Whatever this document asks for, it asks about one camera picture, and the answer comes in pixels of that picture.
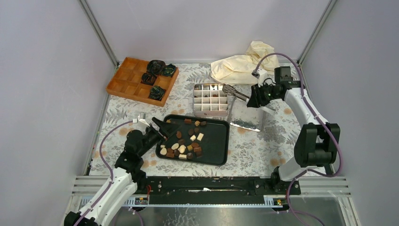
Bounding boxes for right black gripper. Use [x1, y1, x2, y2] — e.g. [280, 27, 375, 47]
[246, 81, 280, 108]

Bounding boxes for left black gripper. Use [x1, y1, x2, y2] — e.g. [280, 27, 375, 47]
[138, 118, 183, 158]

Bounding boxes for metal serving tongs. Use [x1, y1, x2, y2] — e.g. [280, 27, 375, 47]
[222, 84, 249, 102]

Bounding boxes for black plastic tray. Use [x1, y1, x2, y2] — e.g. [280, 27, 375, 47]
[155, 114, 230, 166]

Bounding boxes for pink grid box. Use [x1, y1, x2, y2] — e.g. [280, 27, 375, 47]
[193, 83, 229, 117]

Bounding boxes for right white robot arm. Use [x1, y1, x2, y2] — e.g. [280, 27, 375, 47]
[247, 66, 340, 194]

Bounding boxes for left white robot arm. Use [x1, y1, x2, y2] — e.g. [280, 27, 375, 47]
[64, 117, 180, 226]

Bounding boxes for white oval chocolate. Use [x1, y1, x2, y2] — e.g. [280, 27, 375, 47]
[171, 143, 180, 150]

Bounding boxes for white chocolate piece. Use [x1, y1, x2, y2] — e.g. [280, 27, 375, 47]
[197, 133, 204, 141]

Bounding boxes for silver metal tray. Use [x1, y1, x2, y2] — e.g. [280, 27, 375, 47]
[227, 97, 265, 132]

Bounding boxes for cream cloth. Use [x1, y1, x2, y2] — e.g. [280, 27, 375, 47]
[210, 40, 274, 85]

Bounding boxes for dark paper cup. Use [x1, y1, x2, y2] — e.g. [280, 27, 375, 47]
[148, 86, 166, 101]
[141, 73, 158, 86]
[147, 60, 166, 75]
[160, 64, 177, 78]

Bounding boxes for floral table mat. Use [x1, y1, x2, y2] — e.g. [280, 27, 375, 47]
[89, 64, 300, 176]

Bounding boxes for orange compartment box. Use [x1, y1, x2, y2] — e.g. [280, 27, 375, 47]
[106, 57, 179, 107]

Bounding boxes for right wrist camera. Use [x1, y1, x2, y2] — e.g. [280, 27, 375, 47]
[252, 68, 269, 87]

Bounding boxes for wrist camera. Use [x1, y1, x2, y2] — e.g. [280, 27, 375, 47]
[132, 112, 150, 127]
[252, 68, 269, 87]

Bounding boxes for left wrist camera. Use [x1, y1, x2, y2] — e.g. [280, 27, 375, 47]
[132, 112, 150, 127]

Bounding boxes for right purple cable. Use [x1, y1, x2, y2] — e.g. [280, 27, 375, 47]
[254, 52, 344, 226]

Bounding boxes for purple cable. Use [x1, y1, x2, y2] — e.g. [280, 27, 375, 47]
[254, 52, 344, 226]
[73, 120, 136, 226]

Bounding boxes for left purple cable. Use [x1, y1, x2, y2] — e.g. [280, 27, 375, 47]
[73, 120, 136, 226]

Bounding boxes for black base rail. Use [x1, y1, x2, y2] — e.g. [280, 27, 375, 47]
[135, 176, 301, 205]

